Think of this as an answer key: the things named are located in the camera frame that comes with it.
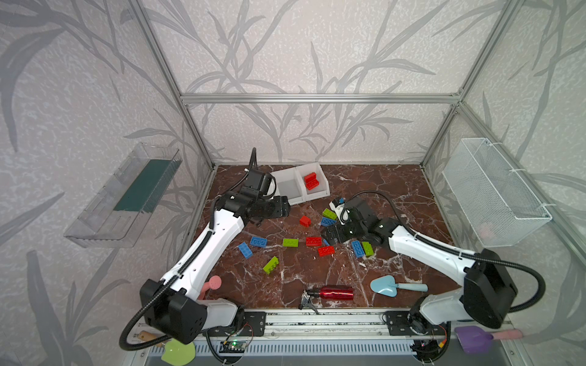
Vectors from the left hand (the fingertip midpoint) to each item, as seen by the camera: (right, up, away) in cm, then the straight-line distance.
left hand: (286, 201), depth 77 cm
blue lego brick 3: (+14, -14, -2) cm, 20 cm away
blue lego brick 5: (-12, -18, +14) cm, 26 cm away
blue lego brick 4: (+27, -20, +12) cm, 36 cm away
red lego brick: (+9, +8, +35) cm, 37 cm away
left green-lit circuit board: (-16, -46, -6) cm, 49 cm away
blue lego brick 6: (-17, -20, +12) cm, 29 cm away
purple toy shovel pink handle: (+59, -43, -7) cm, 73 cm away
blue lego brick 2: (+16, -10, +19) cm, 27 cm away
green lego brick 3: (-6, -24, +7) cm, 26 cm away
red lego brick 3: (+6, -10, +19) cm, 23 cm away
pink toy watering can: (-23, -26, -5) cm, 35 cm away
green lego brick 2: (+32, -20, +12) cm, 39 cm away
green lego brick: (0, -18, +15) cm, 23 cm away
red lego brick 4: (+10, -18, +16) cm, 26 cm away
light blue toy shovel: (+36, -31, +4) cm, 47 cm away
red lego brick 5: (+15, -21, +12) cm, 28 cm away
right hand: (+16, -8, +6) cm, 19 cm away
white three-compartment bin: (-1, +7, +34) cm, 34 cm away
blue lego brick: (+18, 0, -3) cm, 19 cm away
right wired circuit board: (+45, -46, -8) cm, 65 cm away
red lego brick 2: (+9, +4, +32) cm, 33 cm away
